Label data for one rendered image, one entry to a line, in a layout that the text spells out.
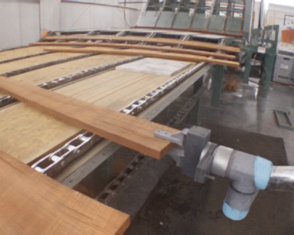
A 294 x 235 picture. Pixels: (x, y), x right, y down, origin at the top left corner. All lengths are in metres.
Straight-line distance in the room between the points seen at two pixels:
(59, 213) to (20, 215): 0.07
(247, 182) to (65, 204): 0.41
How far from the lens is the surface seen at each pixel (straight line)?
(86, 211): 0.42
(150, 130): 0.69
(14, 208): 0.46
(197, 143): 0.58
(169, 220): 1.57
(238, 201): 0.62
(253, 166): 0.56
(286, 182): 0.70
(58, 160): 0.61
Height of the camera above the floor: 1.18
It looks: 23 degrees down
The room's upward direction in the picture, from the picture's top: 2 degrees clockwise
